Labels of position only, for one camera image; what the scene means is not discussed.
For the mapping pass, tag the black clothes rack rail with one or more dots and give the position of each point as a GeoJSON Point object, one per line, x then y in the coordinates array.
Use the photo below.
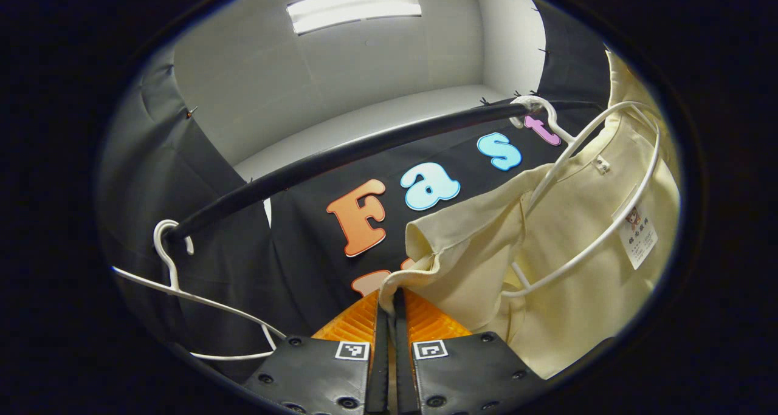
{"type": "Point", "coordinates": [340, 157]}

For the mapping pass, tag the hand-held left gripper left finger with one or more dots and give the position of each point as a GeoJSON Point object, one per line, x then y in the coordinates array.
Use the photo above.
{"type": "Point", "coordinates": [380, 366]}

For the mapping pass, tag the ceiling light panel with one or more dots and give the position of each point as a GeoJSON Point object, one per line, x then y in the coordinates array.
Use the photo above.
{"type": "Point", "coordinates": [355, 9]}

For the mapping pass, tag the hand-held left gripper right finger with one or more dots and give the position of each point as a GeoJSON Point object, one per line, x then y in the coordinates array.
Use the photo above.
{"type": "Point", "coordinates": [404, 366]}

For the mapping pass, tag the black backdrop cloth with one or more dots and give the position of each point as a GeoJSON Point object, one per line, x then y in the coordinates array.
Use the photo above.
{"type": "Point", "coordinates": [304, 269]}

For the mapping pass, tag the white plastic clothes hanger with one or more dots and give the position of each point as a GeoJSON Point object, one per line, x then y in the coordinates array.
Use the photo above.
{"type": "Point", "coordinates": [174, 278]}
{"type": "Point", "coordinates": [562, 130]}

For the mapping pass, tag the cream collared shirt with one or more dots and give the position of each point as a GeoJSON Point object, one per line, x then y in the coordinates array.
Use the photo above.
{"type": "Point", "coordinates": [577, 293]}

